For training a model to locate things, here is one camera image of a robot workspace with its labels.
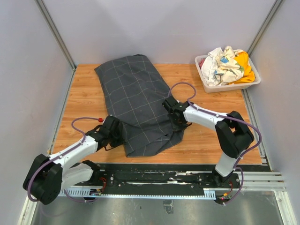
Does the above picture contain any dark grey checked pillowcase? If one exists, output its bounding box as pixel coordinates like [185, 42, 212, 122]
[95, 54, 184, 158]

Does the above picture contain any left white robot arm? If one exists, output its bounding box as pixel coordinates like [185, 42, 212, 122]
[22, 116, 124, 205]

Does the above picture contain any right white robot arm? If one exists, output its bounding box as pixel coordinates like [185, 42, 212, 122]
[162, 96, 254, 188]

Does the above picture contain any white plastic basket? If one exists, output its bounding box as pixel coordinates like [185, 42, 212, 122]
[195, 54, 262, 93]

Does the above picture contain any crumpled patterned white cloth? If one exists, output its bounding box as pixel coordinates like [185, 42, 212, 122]
[201, 46, 244, 87]

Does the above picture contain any yellow cloth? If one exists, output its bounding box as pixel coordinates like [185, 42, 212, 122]
[230, 51, 255, 84]

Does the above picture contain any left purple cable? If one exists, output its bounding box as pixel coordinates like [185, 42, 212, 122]
[27, 117, 104, 203]

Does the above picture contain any purple cable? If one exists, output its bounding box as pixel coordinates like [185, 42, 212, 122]
[167, 82, 262, 203]
[27, 117, 104, 203]

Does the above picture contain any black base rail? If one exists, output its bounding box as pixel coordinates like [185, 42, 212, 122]
[67, 163, 241, 195]

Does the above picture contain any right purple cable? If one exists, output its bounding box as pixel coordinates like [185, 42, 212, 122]
[167, 82, 262, 203]

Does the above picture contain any white slotted cable duct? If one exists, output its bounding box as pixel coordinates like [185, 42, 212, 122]
[58, 188, 216, 200]

